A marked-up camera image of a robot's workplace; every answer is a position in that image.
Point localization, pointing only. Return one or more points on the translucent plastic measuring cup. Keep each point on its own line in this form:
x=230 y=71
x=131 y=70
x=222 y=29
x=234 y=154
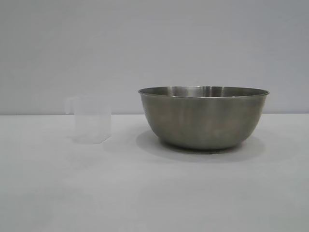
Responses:
x=93 y=120

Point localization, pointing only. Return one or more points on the stainless steel mixing bowl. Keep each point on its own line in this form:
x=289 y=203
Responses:
x=202 y=118

